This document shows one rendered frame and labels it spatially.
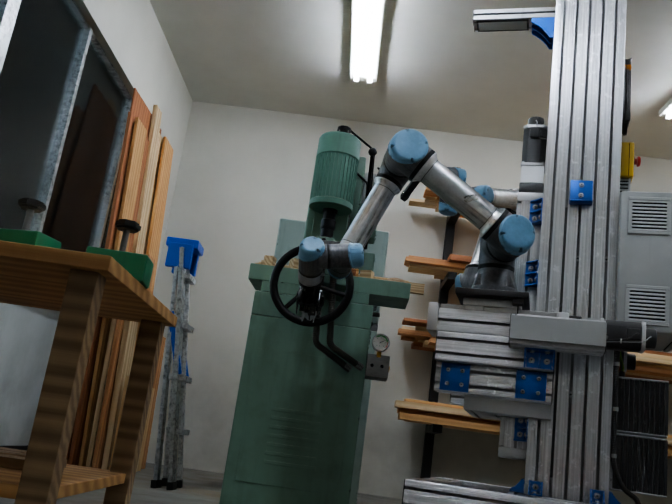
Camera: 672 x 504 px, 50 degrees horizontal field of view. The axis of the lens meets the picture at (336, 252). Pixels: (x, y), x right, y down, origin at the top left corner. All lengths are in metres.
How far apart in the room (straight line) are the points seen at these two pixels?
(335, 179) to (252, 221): 2.57
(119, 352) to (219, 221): 1.80
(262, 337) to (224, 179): 3.00
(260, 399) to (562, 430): 1.02
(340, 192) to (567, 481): 1.32
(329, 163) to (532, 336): 1.15
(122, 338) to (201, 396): 1.39
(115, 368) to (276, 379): 1.48
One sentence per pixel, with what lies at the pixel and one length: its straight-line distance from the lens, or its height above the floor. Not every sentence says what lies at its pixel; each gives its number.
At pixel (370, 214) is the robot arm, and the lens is 2.30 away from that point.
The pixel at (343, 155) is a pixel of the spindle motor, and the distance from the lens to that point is 2.89.
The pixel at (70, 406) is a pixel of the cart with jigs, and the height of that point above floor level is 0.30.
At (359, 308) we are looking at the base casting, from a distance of 2.63.
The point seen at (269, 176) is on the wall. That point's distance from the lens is 5.47.
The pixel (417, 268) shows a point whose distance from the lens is 4.86.
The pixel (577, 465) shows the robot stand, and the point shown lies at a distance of 2.43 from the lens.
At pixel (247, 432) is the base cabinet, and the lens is 2.60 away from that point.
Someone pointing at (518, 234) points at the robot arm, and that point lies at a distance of 2.22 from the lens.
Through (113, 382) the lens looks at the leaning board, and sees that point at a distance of 3.92.
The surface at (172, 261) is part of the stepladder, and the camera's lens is 3.55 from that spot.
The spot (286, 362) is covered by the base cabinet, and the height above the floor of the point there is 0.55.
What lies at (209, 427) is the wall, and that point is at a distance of 5.17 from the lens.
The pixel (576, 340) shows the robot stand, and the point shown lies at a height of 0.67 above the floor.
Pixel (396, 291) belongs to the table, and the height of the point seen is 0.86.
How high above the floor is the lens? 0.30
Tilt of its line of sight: 15 degrees up
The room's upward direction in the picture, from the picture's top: 8 degrees clockwise
